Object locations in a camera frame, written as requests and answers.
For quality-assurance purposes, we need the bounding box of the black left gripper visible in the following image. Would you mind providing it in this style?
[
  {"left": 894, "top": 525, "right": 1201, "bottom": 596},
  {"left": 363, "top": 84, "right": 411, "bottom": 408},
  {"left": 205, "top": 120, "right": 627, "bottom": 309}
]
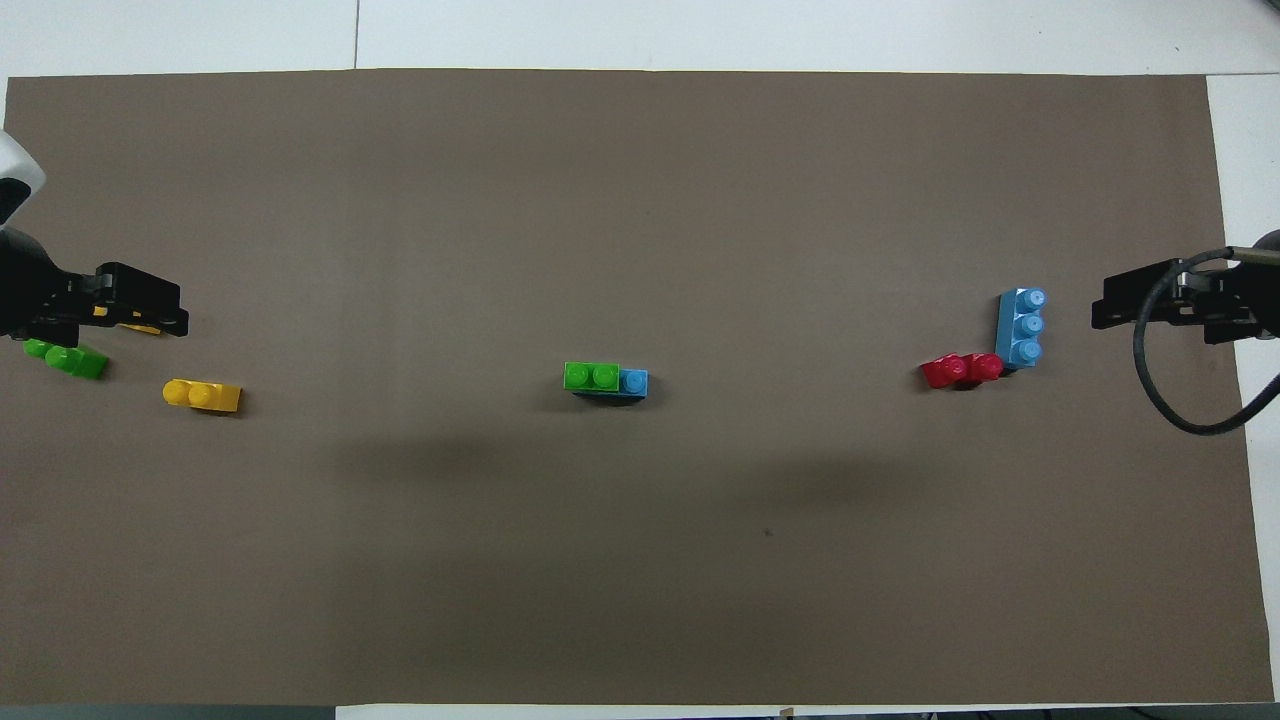
[{"left": 0, "top": 228, "right": 190, "bottom": 341}]

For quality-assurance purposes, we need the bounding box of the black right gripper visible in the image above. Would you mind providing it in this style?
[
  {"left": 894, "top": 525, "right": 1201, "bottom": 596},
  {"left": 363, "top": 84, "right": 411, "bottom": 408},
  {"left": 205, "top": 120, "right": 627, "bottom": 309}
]
[{"left": 1090, "top": 228, "right": 1280, "bottom": 346}]

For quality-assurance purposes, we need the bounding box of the green two-stud toy brick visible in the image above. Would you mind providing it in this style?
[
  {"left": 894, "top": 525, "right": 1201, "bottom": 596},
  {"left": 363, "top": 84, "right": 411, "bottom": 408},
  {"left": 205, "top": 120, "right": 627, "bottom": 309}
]
[
  {"left": 23, "top": 338, "right": 109, "bottom": 381},
  {"left": 563, "top": 361, "right": 622, "bottom": 393}
]

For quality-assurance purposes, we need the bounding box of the blue three-stud toy brick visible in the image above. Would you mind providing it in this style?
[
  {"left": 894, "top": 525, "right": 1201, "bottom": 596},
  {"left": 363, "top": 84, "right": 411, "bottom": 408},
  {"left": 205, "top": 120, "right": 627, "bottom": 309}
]
[
  {"left": 995, "top": 287, "right": 1048, "bottom": 373},
  {"left": 570, "top": 368, "right": 650, "bottom": 401}
]

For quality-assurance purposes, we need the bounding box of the yellow two-stud toy brick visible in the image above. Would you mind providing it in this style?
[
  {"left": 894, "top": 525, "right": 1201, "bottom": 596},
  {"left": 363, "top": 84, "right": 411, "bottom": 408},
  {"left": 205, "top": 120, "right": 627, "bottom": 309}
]
[
  {"left": 93, "top": 306, "right": 163, "bottom": 336},
  {"left": 162, "top": 378, "right": 243, "bottom": 415}
]

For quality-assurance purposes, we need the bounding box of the red two-stud toy brick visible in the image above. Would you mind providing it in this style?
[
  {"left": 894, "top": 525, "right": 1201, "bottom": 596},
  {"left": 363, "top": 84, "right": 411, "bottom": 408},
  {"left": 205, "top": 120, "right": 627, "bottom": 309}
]
[{"left": 920, "top": 352, "right": 1004, "bottom": 391}]

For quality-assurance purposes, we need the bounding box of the brown table mat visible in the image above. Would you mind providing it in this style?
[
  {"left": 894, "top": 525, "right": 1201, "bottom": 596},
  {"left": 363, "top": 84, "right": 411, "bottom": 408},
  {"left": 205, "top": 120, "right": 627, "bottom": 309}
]
[{"left": 0, "top": 68, "right": 1276, "bottom": 706}]

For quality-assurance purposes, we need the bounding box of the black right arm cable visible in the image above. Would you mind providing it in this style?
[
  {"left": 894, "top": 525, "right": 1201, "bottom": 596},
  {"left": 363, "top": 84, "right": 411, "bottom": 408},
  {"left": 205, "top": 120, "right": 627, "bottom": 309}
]
[{"left": 1132, "top": 247, "right": 1280, "bottom": 436}]

